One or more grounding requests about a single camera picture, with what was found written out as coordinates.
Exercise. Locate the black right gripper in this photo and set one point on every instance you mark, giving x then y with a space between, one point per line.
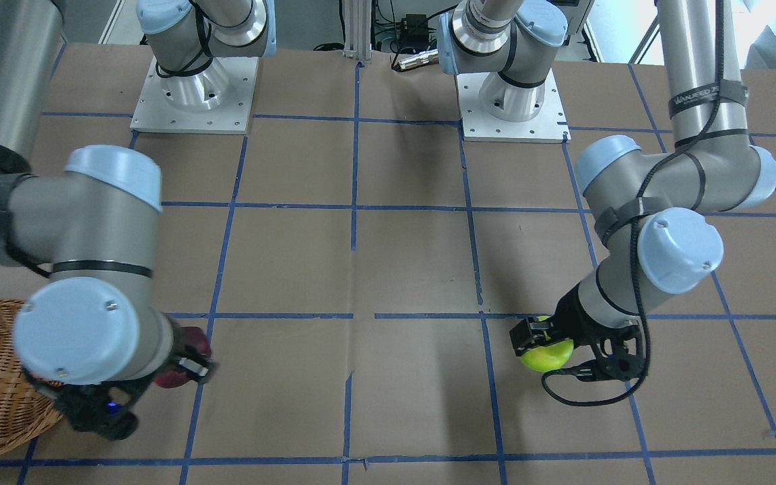
168 348

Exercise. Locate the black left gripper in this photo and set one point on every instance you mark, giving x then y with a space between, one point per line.
573 315

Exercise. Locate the green apple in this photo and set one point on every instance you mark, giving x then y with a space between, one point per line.
544 347

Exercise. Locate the dark red apple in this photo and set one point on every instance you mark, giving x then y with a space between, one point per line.
190 361

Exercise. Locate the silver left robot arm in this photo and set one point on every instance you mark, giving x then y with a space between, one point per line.
648 208

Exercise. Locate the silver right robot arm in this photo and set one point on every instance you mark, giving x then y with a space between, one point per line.
90 340

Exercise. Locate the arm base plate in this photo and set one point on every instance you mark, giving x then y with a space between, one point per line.
493 111
216 101

